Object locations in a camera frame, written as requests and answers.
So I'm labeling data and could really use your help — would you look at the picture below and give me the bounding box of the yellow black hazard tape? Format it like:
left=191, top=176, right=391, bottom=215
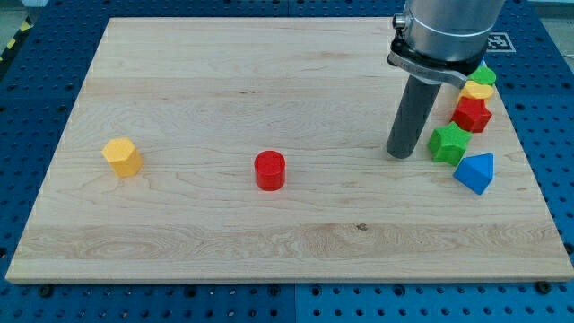
left=1, top=16, right=34, bottom=64

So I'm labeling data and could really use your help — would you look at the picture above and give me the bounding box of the green round block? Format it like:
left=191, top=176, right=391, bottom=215
left=468, top=65, right=497, bottom=85

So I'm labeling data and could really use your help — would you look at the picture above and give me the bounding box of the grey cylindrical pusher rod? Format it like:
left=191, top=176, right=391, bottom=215
left=387, top=75, right=441, bottom=159

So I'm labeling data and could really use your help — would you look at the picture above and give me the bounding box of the red cylinder block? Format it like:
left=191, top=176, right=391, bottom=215
left=254, top=151, right=286, bottom=191

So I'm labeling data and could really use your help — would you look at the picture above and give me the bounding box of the red star block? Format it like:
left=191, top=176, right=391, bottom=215
left=450, top=97, right=492, bottom=133

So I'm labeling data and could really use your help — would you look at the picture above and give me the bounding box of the yellow round block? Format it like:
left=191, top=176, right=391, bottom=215
left=457, top=81, right=494, bottom=101

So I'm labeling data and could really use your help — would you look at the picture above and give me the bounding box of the green star block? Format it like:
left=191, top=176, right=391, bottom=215
left=428, top=121, right=472, bottom=166

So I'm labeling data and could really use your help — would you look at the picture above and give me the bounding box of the blue triangle block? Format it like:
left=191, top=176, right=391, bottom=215
left=453, top=153, right=494, bottom=195

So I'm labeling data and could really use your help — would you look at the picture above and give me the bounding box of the fiducial marker tag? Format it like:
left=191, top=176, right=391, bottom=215
left=486, top=31, right=516, bottom=53

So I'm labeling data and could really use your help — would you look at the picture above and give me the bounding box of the yellow hexagon block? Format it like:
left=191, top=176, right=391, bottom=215
left=101, top=137, right=144, bottom=178

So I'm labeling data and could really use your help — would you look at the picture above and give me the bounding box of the wooden board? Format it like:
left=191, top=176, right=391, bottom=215
left=6, top=18, right=573, bottom=284

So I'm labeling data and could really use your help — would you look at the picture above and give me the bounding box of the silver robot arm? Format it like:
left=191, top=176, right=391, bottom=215
left=387, top=0, right=504, bottom=159

